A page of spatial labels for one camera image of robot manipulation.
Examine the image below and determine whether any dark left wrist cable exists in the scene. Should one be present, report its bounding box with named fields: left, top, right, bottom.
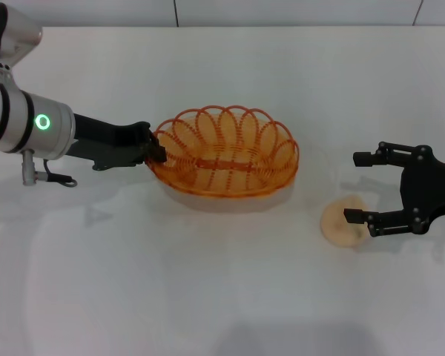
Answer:
left=35, top=158, right=78, bottom=188

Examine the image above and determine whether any cream steamed bun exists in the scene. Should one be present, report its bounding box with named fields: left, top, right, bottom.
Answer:
left=320, top=195, right=370, bottom=248

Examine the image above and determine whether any grey left wrist connector plug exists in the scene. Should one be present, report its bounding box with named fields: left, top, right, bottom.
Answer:
left=20, top=149, right=38, bottom=186

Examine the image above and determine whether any orange woven plastic basket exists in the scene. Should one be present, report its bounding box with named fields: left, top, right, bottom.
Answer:
left=148, top=105, right=301, bottom=200

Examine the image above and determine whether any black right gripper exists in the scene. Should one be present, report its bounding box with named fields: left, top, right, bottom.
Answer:
left=343, top=140, right=445, bottom=238

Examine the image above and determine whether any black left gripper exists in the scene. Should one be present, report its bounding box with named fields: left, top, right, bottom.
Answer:
left=68, top=113, right=168, bottom=171

